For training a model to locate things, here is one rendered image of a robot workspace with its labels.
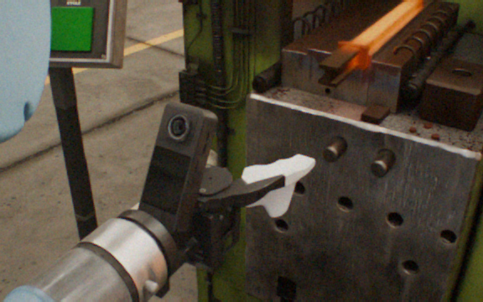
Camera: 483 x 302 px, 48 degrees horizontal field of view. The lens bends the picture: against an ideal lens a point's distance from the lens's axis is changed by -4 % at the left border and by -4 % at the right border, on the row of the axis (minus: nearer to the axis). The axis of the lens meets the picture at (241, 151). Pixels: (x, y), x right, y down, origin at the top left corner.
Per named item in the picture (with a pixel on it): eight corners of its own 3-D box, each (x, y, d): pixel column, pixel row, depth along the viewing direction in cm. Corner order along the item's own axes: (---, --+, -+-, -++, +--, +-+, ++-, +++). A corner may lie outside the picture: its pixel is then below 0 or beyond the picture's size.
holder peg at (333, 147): (336, 166, 84) (338, 150, 83) (319, 161, 85) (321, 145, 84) (346, 153, 87) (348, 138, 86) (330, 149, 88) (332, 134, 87)
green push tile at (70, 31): (89, 51, 92) (93, 7, 92) (47, 50, 93) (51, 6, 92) (93, 53, 94) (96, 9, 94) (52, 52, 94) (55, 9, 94)
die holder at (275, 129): (423, 367, 98) (481, 155, 75) (243, 293, 115) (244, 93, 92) (485, 209, 139) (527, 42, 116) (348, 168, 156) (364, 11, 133)
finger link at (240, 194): (270, 173, 58) (190, 191, 55) (271, 158, 57) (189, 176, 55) (291, 197, 55) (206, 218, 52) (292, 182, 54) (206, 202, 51)
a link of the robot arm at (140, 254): (64, 228, 46) (141, 264, 42) (102, 201, 49) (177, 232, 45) (79, 294, 49) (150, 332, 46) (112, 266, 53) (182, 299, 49)
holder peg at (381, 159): (385, 180, 81) (387, 164, 79) (367, 175, 82) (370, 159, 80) (394, 167, 84) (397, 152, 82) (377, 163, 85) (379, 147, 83)
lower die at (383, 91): (395, 113, 86) (402, 62, 82) (280, 85, 95) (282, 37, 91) (454, 39, 117) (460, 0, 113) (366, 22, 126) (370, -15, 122)
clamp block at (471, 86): (473, 133, 81) (481, 93, 77) (418, 119, 84) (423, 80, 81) (486, 103, 90) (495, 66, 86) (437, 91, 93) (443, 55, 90)
